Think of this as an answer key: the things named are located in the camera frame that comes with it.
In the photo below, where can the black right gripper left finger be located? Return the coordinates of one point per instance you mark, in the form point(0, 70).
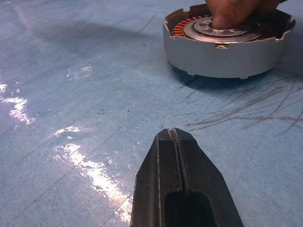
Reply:
point(154, 184)

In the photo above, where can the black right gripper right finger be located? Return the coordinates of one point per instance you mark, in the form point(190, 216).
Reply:
point(206, 179)

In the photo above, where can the grey motor stator housing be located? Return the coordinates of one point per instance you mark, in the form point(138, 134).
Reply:
point(225, 59)

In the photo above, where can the person's bare hand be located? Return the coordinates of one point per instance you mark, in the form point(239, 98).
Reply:
point(225, 14)

